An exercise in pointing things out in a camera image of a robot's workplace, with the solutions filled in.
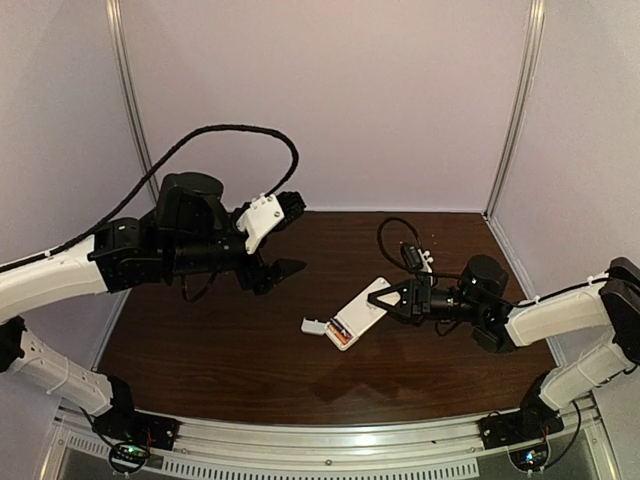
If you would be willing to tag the front aluminium rail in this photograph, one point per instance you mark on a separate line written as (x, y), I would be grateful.
(449, 448)

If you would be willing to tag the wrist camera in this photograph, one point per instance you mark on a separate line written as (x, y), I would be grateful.
(415, 259)
(268, 213)

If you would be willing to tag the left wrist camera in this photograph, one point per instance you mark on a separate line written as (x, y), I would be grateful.
(268, 213)

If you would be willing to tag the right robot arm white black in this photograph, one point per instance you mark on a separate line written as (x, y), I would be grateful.
(609, 300)

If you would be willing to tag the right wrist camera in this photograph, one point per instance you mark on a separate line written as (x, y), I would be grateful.
(415, 259)

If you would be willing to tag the orange AAA battery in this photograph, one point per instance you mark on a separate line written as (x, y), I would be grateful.
(345, 339)

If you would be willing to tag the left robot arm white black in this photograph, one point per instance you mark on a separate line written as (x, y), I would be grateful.
(189, 232)

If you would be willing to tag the white battery cover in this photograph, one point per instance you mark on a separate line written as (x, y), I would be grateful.
(313, 327)

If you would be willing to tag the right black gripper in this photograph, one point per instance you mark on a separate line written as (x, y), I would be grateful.
(419, 298)

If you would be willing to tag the left aluminium corner post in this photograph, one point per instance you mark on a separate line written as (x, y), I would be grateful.
(126, 81)

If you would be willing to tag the aluminium corner post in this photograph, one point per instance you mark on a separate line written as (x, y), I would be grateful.
(529, 61)
(126, 81)

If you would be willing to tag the right aluminium corner post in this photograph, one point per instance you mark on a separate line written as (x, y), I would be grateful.
(529, 61)

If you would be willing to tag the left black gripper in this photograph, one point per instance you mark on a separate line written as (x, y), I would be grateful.
(254, 270)

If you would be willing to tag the purple AAA battery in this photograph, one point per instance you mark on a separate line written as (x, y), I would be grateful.
(335, 326)

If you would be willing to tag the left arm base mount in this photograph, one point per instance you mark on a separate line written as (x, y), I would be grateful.
(130, 434)

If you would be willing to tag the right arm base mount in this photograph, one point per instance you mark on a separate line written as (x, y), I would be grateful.
(520, 425)

